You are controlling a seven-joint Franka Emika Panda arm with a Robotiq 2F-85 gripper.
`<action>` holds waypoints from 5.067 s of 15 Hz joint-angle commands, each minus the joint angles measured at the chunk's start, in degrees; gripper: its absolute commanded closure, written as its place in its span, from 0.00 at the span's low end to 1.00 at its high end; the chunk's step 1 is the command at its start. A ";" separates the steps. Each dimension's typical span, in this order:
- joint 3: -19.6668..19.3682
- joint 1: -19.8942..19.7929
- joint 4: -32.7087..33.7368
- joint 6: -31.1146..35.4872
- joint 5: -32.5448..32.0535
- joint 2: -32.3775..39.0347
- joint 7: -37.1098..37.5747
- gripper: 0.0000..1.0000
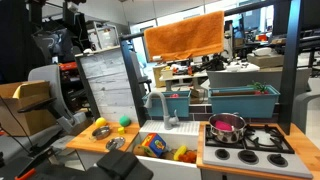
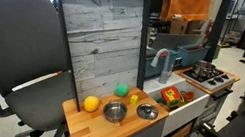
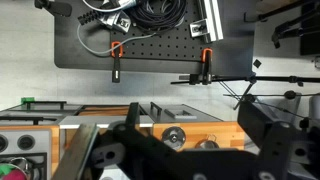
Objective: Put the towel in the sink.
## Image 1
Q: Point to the orange terry towel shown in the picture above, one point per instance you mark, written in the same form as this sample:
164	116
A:
183	36

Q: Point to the white toy sink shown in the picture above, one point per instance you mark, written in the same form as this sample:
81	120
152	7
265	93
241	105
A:
186	130

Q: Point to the red toy in planter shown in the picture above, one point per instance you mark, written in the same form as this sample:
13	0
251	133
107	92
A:
174	95

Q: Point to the grey toy faucet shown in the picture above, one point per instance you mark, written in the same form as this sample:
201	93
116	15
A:
165	113

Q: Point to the small teal planter box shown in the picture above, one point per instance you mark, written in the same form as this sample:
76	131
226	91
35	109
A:
180	105

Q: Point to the white cluttered desk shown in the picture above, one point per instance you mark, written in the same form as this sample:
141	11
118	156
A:
200	75

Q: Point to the green ball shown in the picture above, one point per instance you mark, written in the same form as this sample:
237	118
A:
124	121

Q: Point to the grey wood-pattern back panel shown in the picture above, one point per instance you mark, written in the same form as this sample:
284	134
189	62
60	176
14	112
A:
106	83

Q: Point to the colourful soft cube toy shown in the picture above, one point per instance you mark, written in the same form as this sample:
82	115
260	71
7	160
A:
153	145

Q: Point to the small yellow cube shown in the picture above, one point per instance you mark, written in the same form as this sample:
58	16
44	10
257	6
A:
121	130

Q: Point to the brown toy food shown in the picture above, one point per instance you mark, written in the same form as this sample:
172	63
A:
139	150

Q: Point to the yellow toy corn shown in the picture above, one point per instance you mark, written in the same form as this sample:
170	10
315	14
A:
180	152

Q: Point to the yellow ball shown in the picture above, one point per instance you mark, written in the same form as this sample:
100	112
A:
101	122

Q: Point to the steel pot lid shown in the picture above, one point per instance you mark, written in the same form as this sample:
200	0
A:
115	143

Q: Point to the light wood shelf board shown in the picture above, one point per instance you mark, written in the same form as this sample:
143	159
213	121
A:
100	50

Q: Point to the steel toy bowl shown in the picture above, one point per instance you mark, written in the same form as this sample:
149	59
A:
101	133

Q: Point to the orange toy food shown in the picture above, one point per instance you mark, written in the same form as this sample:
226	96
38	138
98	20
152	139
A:
190	157

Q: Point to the clear plastic storage bin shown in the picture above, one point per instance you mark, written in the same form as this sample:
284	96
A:
105	36

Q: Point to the grey partition panel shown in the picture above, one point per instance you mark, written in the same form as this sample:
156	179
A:
240	78

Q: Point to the steel toy pot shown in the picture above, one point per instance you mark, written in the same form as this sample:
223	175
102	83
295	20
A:
230	136

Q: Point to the black stove knob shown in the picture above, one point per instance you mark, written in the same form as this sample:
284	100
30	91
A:
277	160
222	154
248	156

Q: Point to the red and green toy plant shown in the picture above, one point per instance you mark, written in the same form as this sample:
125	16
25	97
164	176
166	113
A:
260	87

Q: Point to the black stove grate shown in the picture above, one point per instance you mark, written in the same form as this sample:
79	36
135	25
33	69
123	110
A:
248	144

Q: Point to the flat cardboard box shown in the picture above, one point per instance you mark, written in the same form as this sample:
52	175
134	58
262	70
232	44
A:
266	60

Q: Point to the grey office chair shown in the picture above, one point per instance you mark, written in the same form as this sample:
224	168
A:
46	80

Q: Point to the grey toy stove top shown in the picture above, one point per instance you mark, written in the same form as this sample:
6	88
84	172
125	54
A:
260	165

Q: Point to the open cardboard box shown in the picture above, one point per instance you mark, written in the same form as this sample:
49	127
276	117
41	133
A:
30	123

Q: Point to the toy kitchen counter unit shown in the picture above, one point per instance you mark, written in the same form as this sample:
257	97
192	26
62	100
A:
300	143

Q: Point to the black toy kitchen frame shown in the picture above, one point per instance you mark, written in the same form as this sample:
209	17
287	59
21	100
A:
291	66

